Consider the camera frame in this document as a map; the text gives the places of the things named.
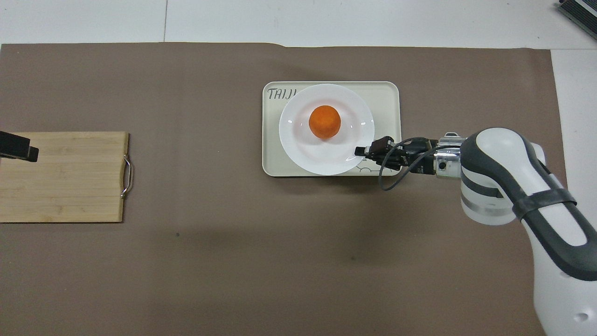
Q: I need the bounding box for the wooden cutting board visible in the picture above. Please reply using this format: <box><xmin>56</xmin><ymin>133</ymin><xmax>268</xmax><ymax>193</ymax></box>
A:
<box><xmin>0</xmin><ymin>131</ymin><xmax>134</xmax><ymax>224</ymax></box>

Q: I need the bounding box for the orange fruit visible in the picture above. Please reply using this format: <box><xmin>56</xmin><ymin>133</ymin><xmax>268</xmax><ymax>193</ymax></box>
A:
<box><xmin>308</xmin><ymin>105</ymin><xmax>342</xmax><ymax>140</ymax></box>

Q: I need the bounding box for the white round plate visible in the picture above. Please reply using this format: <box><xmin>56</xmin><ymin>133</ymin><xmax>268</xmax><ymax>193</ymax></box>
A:
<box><xmin>278</xmin><ymin>84</ymin><xmax>375</xmax><ymax>176</ymax></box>

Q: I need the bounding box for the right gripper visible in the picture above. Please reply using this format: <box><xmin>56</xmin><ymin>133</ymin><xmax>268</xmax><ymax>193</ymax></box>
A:
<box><xmin>354</xmin><ymin>136</ymin><xmax>438</xmax><ymax>176</ymax></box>

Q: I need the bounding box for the black cable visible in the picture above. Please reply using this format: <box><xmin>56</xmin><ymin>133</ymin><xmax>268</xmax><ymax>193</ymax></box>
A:
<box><xmin>378</xmin><ymin>137</ymin><xmax>439</xmax><ymax>191</ymax></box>

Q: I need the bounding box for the cream rectangular tray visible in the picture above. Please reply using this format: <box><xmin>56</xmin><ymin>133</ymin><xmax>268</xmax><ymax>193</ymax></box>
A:
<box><xmin>262</xmin><ymin>81</ymin><xmax>402</xmax><ymax>178</ymax></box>

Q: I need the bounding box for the grey ribbed device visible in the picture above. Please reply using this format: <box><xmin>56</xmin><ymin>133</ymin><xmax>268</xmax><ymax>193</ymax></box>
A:
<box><xmin>558</xmin><ymin>0</ymin><xmax>597</xmax><ymax>28</ymax></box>

